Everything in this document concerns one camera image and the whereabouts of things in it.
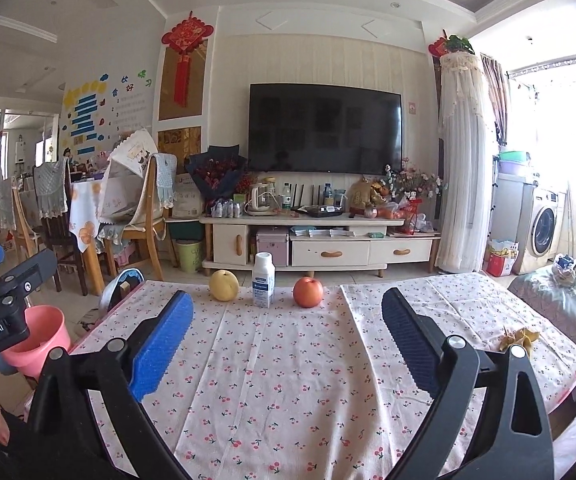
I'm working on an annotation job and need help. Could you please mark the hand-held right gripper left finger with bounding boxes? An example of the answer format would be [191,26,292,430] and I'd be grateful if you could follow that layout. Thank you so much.
[22,290,195,480]

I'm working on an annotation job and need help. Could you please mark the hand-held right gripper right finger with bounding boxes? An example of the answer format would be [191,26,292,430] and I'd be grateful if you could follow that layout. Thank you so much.
[381,287,555,480]

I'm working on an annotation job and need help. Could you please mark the pink plastic bucket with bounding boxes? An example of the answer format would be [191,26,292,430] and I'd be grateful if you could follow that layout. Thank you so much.
[2,305,72,378]

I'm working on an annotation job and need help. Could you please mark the wooden chair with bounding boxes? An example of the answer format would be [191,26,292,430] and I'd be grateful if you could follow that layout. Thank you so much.
[118,152,179,281]
[10,180,36,261]

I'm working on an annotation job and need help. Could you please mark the blue white helmet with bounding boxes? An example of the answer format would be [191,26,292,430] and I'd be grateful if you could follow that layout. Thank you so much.
[98,267,146,313]

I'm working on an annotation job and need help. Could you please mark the yellow pear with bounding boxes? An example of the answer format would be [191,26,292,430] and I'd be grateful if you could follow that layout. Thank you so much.
[209,269,240,302]

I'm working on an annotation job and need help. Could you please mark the green waste bin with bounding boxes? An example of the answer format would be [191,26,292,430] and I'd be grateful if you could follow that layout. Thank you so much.
[175,237,205,274]

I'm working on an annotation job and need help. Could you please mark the dining table orange print cloth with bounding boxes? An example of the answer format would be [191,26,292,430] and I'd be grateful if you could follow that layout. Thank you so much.
[68,177,118,296]

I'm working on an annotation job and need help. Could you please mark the grey lace chair cover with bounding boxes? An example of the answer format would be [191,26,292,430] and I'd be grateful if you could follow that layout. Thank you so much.
[32,157,68,218]

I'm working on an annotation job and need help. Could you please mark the red apple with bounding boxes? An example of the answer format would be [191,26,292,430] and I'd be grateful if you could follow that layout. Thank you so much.
[293,276,325,309]

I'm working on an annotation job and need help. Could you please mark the white television cabinet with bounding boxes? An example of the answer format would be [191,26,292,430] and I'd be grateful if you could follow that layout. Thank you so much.
[200,212,441,278]

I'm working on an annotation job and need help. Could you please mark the yellow fabric bow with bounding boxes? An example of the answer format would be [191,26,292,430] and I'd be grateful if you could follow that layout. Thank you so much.
[499,327,540,353]

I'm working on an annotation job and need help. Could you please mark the white blue-label milk bottle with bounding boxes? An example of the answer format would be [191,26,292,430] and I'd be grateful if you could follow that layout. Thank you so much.
[252,251,276,309]

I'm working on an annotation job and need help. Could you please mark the red yellow gift bag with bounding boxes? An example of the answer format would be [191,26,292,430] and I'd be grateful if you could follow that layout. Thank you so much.
[485,240,519,277]

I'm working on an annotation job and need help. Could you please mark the cherry print tablecloth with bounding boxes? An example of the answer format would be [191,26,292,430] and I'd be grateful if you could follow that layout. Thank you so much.
[70,272,576,480]

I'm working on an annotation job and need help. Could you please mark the golden sack ornament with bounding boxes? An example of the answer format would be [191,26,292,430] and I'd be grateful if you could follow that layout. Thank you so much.
[350,175,383,216]

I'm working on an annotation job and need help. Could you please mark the black router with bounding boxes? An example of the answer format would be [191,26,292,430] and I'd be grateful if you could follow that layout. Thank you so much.
[290,184,345,219]

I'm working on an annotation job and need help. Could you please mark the pink storage box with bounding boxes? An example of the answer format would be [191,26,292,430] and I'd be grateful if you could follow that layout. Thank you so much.
[256,226,289,267]

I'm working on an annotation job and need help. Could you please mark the white printed sack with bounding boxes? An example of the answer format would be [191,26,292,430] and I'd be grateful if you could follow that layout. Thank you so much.
[170,175,206,218]

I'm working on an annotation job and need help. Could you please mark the green patterned sofa cover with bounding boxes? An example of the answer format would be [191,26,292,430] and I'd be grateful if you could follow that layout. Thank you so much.
[508,260,576,361]

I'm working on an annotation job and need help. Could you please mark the artificial flower arrangement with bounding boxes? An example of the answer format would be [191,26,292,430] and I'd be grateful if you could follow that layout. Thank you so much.
[385,157,446,201]

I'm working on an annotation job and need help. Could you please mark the pack of small bottles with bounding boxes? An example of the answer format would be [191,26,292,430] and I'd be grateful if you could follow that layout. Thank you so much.
[210,199,246,217]

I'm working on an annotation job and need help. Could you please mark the blue lace chair cover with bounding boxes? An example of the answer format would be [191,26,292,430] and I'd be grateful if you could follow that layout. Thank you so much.
[153,152,177,208]

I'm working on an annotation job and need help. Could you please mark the white cartoon print cloth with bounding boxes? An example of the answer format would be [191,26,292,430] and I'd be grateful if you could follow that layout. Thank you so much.
[108,129,159,178]

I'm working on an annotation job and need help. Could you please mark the white washing machine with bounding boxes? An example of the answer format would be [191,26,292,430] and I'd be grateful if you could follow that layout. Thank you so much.
[513,187,566,273]

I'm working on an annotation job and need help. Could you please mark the clear electric kettle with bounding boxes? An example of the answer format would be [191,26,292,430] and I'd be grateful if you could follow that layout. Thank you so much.
[245,180,276,217]

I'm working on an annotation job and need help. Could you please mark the lace-covered standing air conditioner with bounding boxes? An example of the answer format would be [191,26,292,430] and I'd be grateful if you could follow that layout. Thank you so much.
[438,52,499,273]

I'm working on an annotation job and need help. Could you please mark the dark wrapped flower bouquet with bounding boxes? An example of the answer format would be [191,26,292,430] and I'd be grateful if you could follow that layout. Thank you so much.
[185,145,249,201]

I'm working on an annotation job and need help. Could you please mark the black television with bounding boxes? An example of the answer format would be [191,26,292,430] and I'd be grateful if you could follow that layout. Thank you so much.
[248,82,403,176]

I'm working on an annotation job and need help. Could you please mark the patterned window curtain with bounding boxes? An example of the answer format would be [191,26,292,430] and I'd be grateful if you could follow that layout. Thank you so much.
[480,55,511,146]

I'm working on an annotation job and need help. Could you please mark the green potted plant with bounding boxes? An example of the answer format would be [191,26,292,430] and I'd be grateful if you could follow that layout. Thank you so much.
[440,34,476,56]

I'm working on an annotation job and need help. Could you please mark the blue yellow wall stickers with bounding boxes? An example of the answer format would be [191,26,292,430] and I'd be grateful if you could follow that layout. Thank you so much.
[62,77,111,158]

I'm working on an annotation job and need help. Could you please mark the red knot wall decoration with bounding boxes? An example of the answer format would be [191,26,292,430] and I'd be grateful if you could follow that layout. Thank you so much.
[161,10,216,108]

